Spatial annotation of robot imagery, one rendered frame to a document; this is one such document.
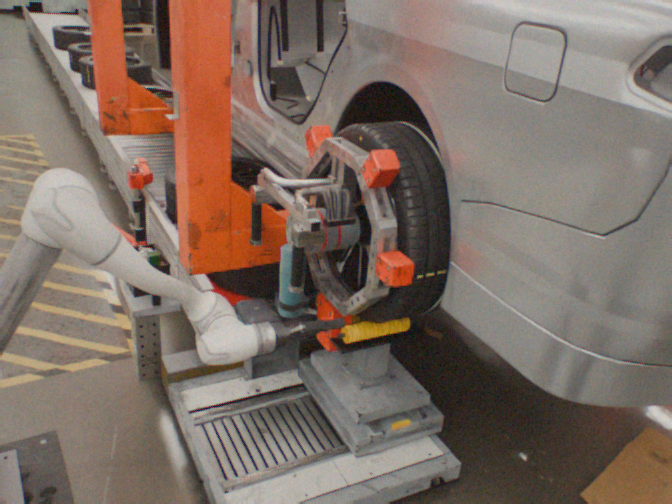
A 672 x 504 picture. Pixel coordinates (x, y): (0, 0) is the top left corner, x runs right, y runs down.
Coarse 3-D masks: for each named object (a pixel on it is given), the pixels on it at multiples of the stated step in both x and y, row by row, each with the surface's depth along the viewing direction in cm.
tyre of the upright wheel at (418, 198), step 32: (352, 128) 204; (384, 128) 198; (416, 160) 187; (416, 192) 182; (416, 224) 181; (448, 224) 186; (416, 256) 183; (448, 256) 188; (416, 288) 189; (384, 320) 203
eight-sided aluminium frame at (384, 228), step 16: (336, 144) 197; (352, 144) 199; (320, 160) 209; (352, 160) 188; (304, 176) 221; (320, 176) 222; (368, 192) 183; (384, 192) 185; (368, 208) 184; (384, 208) 184; (384, 224) 181; (384, 240) 187; (320, 256) 229; (320, 272) 224; (368, 272) 189; (320, 288) 222; (336, 288) 221; (368, 288) 190; (384, 288) 190; (336, 304) 212; (352, 304) 202; (368, 304) 201
